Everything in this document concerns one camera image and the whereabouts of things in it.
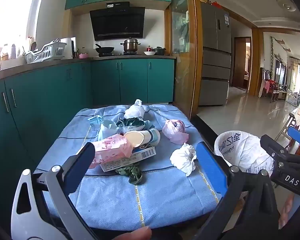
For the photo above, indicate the white knotted plastic bag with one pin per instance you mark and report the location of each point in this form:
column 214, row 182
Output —
column 135, row 111

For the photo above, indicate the white paper cup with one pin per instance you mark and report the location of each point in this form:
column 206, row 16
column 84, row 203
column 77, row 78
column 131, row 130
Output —
column 150, row 137

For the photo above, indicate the dark green wrapper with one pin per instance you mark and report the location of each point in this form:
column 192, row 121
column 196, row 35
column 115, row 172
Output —
column 131, row 123

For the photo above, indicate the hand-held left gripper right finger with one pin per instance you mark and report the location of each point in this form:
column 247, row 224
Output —
column 210, row 167

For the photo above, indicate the grey refrigerator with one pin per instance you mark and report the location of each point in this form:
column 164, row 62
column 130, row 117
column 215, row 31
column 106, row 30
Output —
column 213, row 67

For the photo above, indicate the dining chairs with red clothes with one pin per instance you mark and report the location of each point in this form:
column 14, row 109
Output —
column 271, row 87

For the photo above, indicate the green vegetable leaf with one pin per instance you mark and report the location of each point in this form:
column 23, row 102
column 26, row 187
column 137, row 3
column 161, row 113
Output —
column 133, row 176

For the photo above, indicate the blue striped table cloth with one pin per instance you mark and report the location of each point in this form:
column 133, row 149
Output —
column 165, row 205

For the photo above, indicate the black wok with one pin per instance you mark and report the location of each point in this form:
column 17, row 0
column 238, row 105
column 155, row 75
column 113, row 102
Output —
column 105, row 49

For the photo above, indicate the white and blue ointment box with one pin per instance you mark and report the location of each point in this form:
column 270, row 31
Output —
column 130, row 160

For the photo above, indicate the teal small packet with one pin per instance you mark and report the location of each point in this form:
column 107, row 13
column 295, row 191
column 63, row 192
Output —
column 95, row 122

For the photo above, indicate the white electric kettle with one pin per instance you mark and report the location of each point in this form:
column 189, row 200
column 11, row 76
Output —
column 67, row 48

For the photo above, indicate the black range hood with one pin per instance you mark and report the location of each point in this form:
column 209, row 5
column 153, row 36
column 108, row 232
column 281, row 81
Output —
column 117, row 25

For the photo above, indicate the kitchen window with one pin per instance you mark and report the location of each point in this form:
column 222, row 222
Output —
column 12, row 12

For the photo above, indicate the white tissue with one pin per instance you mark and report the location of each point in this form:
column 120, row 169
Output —
column 183, row 158

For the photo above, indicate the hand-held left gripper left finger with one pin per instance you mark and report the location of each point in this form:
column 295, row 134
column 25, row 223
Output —
column 82, row 166

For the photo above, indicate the pink plastic bag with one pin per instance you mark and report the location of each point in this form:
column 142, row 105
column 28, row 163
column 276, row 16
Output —
column 175, row 131

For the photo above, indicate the green vine decoration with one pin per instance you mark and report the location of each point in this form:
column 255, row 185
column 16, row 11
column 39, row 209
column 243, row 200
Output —
column 272, row 55

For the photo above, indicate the steel cooking pot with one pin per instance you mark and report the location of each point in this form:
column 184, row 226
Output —
column 130, row 46

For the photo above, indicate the pink plastic packet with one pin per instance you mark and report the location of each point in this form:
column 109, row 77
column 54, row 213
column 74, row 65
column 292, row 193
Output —
column 110, row 150

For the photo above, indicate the person's right hand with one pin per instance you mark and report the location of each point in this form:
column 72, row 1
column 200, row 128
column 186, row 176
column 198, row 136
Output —
column 287, row 210

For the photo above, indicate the dark lidded pot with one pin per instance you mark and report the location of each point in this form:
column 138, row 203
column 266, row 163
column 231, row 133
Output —
column 159, row 50

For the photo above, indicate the person's left hand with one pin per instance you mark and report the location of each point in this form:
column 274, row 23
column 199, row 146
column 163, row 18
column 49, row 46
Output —
column 132, row 234

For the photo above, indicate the pink container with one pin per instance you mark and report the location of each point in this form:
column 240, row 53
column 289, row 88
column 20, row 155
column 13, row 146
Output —
column 83, row 55

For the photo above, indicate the white bowl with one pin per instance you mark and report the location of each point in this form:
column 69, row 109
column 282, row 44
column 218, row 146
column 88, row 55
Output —
column 149, row 53

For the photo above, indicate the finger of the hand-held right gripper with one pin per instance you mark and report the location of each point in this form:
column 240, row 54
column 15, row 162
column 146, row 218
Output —
column 298, row 135
column 272, row 145

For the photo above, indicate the white dish rack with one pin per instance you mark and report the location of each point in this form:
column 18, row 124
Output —
column 45, row 53

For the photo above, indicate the wooden framed glass door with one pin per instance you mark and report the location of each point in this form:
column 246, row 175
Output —
column 182, row 67

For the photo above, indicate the dark kitchen countertop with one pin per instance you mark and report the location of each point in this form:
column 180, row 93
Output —
column 40, row 65

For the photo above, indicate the bin with white liner bag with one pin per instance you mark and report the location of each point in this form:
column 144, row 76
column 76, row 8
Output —
column 240, row 152

